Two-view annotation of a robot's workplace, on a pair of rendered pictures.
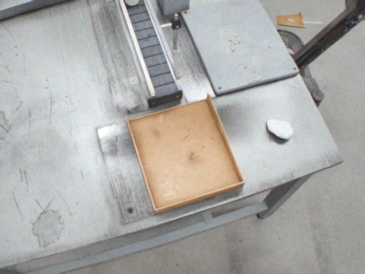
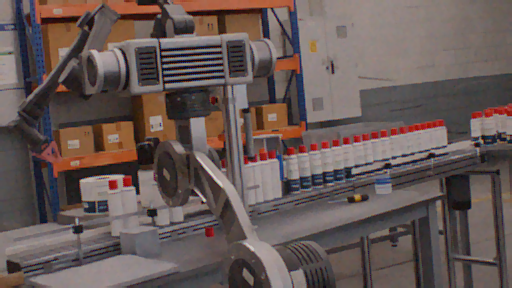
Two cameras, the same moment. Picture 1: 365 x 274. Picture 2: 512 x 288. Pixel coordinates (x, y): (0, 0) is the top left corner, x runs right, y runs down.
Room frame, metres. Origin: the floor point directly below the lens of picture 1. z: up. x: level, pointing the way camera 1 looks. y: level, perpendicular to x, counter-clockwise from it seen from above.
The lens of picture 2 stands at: (0.59, -2.28, 1.36)
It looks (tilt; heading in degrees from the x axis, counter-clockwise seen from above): 3 degrees down; 75
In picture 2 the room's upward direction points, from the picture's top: 6 degrees counter-clockwise
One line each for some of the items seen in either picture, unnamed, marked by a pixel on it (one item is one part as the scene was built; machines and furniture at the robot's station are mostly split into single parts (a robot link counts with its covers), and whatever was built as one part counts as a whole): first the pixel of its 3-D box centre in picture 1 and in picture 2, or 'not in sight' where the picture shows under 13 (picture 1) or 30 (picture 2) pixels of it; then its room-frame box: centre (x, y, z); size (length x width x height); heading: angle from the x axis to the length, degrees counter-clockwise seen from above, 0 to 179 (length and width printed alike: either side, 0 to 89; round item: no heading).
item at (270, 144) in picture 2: not in sight; (266, 165); (1.71, 0.61, 1.01); 0.14 x 0.13 x 0.26; 22
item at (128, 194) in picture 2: not in sight; (129, 204); (1.03, 0.23, 0.98); 0.05 x 0.05 x 0.20
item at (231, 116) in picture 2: not in sight; (233, 141); (1.45, 0.25, 1.16); 0.04 x 0.04 x 0.67; 22
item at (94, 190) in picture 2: not in sight; (104, 194); (1.02, 0.85, 0.95); 0.20 x 0.20 x 0.14
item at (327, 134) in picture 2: not in sight; (354, 142); (2.96, 2.10, 0.91); 0.60 x 0.40 x 0.22; 14
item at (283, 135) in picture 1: (279, 128); not in sight; (0.53, -0.29, 0.85); 0.08 x 0.07 x 0.04; 29
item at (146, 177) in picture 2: not in sight; (148, 177); (1.18, 0.60, 1.03); 0.09 x 0.09 x 0.30
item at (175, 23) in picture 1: (169, 33); (75, 241); (0.80, 0.06, 0.91); 0.07 x 0.03 x 0.16; 112
